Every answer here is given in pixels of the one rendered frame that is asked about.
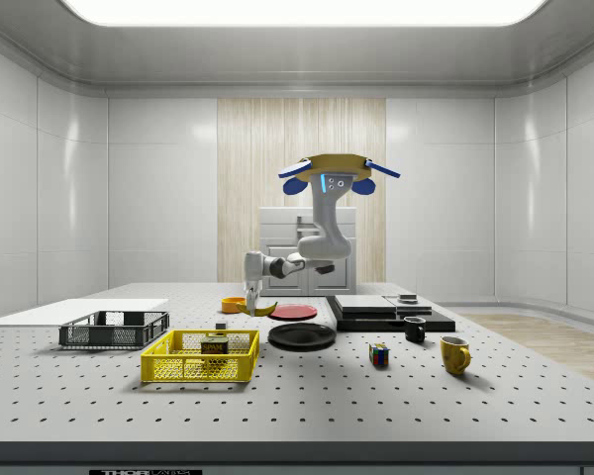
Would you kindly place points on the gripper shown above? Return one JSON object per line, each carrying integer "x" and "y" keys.
{"x": 253, "y": 288}

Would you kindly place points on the banana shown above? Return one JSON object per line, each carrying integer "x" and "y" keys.
{"x": 266, "y": 311}

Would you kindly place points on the flat-sided can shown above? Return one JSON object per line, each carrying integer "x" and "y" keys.
{"x": 214, "y": 347}

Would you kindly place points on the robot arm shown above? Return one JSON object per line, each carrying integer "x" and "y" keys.
{"x": 326, "y": 218}

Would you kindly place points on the yellow bowl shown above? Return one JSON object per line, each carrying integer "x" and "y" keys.
{"x": 230, "y": 306}

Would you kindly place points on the white cabinet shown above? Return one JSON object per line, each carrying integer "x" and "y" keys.
{"x": 277, "y": 247}

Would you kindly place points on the red plate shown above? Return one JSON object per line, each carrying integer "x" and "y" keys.
{"x": 294, "y": 312}

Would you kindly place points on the grey cube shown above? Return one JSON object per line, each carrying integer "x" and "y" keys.
{"x": 221, "y": 326}

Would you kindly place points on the black plate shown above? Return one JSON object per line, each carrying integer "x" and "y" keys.
{"x": 302, "y": 336}

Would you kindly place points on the yellow basket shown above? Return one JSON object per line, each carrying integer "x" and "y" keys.
{"x": 198, "y": 367}

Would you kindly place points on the black stove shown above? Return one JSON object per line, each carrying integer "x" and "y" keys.
{"x": 376, "y": 316}

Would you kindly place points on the puzzle cube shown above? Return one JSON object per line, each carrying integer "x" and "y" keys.
{"x": 379, "y": 355}

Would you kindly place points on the black mug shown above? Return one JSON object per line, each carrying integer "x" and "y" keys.
{"x": 414, "y": 330}

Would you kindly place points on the dark grey basket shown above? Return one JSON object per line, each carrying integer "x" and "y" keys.
{"x": 79, "y": 336}

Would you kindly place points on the yellow mug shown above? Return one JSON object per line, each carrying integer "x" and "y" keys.
{"x": 453, "y": 356}

